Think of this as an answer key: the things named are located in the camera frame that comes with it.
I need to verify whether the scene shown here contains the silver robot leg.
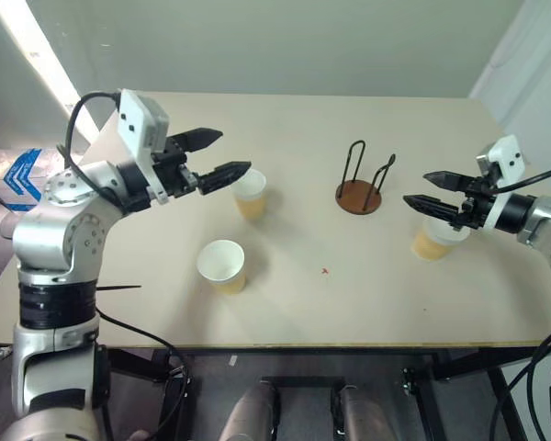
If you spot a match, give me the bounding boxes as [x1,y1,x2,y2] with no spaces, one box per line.
[219,383,277,441]
[339,385,399,441]

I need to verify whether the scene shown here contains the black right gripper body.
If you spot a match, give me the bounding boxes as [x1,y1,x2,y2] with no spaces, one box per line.
[450,175,496,232]

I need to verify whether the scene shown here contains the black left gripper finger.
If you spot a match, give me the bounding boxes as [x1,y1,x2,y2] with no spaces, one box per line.
[172,128,224,154]
[194,160,253,195]

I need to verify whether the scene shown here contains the silver left robot leg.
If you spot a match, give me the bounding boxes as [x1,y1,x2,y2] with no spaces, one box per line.
[219,383,277,441]

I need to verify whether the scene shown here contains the silver right robot leg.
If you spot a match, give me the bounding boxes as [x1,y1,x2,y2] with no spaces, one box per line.
[339,385,399,441]

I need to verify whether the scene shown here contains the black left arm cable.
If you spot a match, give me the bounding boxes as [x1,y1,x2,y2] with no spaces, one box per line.
[56,92,122,197]

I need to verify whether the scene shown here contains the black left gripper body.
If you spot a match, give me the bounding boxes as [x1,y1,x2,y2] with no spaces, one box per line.
[150,136,201,199]

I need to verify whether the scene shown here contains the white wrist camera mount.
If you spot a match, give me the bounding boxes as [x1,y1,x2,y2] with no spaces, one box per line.
[475,134,527,230]
[117,88,171,204]

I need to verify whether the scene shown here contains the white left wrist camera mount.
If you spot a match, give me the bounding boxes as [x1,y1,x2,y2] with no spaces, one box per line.
[117,88,171,204]

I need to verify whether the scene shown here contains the black table frame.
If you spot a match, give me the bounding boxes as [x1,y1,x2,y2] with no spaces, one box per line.
[105,345,551,441]

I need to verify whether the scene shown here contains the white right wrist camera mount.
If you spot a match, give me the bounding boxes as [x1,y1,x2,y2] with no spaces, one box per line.
[475,134,527,230]

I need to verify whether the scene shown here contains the brown cup holder wire stand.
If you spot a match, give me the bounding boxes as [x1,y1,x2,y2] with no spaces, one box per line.
[334,139,398,216]

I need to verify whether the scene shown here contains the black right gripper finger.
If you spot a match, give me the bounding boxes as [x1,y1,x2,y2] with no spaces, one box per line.
[402,194,465,221]
[422,170,475,192]

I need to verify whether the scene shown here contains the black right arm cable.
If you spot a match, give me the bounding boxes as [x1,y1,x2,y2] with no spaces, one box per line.
[489,163,551,195]

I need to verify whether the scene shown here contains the blue and white cardboard box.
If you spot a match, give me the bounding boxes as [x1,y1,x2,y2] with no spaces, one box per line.
[0,147,45,213]

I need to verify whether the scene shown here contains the tan paper cup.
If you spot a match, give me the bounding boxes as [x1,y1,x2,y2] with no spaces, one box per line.
[410,216,471,262]
[231,168,268,221]
[196,239,248,296]

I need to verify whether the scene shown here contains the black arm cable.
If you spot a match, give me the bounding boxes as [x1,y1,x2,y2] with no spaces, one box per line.
[489,163,551,195]
[56,92,122,197]

